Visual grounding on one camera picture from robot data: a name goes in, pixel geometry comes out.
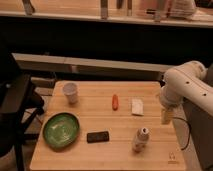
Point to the orange carrot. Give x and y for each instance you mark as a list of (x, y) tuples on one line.
[(115, 102)]

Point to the white bottle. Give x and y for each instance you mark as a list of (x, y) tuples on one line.
[(141, 139)]

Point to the black rectangular bar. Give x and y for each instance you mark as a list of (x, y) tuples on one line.
[(94, 137)]

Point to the black chair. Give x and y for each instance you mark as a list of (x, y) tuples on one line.
[(19, 105)]

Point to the white paper cup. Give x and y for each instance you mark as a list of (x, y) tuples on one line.
[(70, 91)]

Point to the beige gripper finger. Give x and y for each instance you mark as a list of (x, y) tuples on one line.
[(166, 115)]

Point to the green plate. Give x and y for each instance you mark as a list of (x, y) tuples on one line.
[(61, 130)]

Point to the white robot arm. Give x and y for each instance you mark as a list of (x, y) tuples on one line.
[(185, 81)]

